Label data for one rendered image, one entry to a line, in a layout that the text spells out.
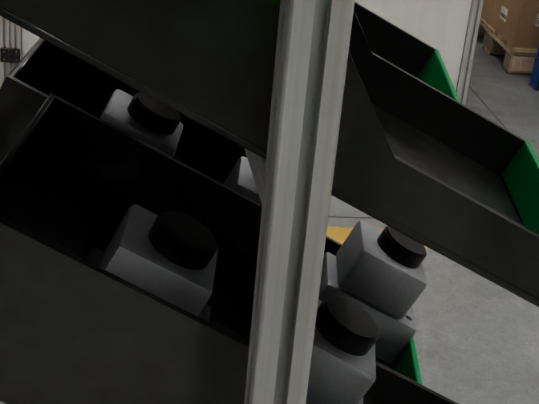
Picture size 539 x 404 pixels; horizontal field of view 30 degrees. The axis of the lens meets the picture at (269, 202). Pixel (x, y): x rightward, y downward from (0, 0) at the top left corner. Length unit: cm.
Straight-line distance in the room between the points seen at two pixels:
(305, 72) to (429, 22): 415
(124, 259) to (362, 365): 11
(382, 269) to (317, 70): 29
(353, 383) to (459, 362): 242
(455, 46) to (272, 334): 419
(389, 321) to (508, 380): 224
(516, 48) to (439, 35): 107
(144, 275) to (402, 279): 21
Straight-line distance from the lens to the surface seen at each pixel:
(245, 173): 58
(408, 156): 44
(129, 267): 43
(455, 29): 450
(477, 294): 322
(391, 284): 60
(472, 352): 293
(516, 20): 546
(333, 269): 62
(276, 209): 33
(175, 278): 43
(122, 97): 59
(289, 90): 31
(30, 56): 56
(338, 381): 45
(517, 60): 551
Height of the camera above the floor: 154
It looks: 25 degrees down
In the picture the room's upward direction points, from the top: 5 degrees clockwise
